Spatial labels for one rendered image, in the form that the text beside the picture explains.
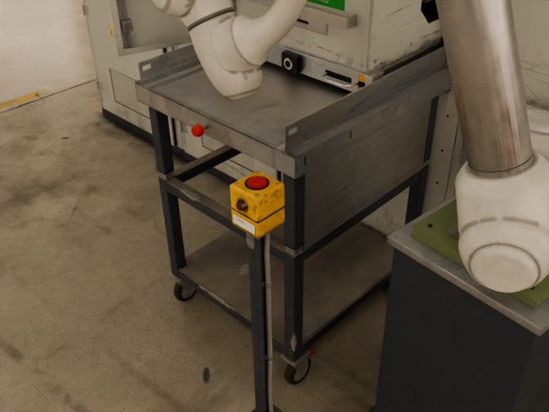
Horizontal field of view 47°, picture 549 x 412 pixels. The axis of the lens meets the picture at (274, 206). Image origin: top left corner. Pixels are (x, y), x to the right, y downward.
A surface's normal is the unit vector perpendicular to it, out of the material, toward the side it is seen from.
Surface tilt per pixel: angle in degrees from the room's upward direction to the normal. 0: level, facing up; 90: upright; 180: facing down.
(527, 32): 90
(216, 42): 70
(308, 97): 0
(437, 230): 2
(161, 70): 90
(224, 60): 80
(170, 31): 90
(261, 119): 0
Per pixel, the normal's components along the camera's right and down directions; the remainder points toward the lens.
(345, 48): -0.69, 0.42
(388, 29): 0.72, 0.39
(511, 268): -0.37, 0.63
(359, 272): -0.01, -0.82
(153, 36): 0.47, 0.50
